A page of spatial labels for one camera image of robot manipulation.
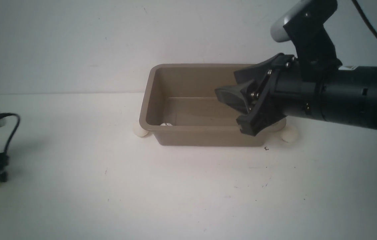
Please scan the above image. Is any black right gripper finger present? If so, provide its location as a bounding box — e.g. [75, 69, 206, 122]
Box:
[234, 59, 275, 85]
[214, 80, 262, 114]

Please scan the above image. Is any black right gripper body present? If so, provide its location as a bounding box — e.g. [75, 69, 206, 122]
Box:
[236, 0, 342, 136]

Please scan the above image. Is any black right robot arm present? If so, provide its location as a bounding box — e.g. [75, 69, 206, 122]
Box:
[215, 0, 377, 136]

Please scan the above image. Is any beige plastic bin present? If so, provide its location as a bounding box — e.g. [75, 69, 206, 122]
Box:
[139, 64, 287, 147]

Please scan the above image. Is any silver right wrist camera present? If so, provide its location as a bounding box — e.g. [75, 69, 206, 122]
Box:
[270, 0, 312, 43]

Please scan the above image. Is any black right camera cable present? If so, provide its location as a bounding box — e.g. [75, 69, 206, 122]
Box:
[351, 0, 377, 64]

